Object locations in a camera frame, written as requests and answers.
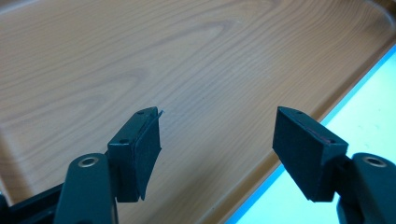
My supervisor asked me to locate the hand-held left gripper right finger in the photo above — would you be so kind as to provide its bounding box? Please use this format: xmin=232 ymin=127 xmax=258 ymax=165
xmin=272 ymin=105 xmax=349 ymax=203

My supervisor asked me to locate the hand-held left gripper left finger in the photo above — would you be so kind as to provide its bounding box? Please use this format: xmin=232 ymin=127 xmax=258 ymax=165
xmin=106 ymin=105 xmax=164 ymax=203

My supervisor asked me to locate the wooden tray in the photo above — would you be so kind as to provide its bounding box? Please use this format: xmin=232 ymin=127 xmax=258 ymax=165
xmin=0 ymin=0 xmax=396 ymax=224

